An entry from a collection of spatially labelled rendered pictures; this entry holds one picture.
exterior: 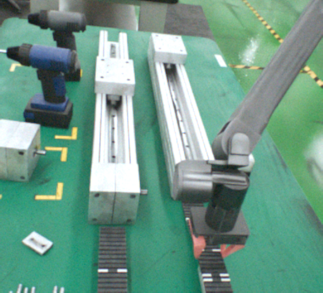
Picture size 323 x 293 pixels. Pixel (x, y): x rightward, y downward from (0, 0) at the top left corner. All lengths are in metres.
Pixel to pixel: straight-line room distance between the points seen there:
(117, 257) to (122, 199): 0.12
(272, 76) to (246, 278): 0.40
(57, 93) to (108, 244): 0.48
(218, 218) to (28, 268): 0.36
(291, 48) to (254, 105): 0.13
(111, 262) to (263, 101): 0.40
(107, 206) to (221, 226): 0.25
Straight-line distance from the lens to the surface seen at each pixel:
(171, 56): 1.40
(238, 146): 0.68
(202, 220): 0.76
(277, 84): 0.76
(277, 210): 1.04
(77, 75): 1.39
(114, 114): 1.13
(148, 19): 2.62
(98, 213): 0.87
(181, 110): 1.21
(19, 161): 0.96
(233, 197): 0.70
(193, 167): 0.69
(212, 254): 0.84
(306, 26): 0.83
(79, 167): 1.03
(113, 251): 0.81
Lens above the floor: 1.44
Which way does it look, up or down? 34 degrees down
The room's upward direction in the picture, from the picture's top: 11 degrees clockwise
